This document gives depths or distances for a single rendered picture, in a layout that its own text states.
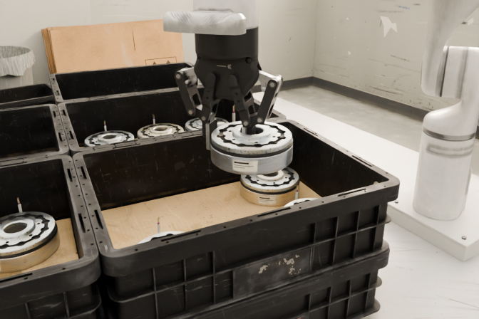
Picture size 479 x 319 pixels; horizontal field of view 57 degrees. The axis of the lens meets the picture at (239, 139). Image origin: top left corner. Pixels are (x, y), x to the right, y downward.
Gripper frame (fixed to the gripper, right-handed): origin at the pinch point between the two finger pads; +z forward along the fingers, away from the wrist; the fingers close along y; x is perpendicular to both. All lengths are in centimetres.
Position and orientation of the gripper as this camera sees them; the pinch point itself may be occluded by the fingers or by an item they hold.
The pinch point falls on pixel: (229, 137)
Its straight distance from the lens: 56.3
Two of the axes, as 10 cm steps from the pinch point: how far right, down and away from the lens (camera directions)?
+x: -3.6, 3.6, -8.6
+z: 0.1, 9.3, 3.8
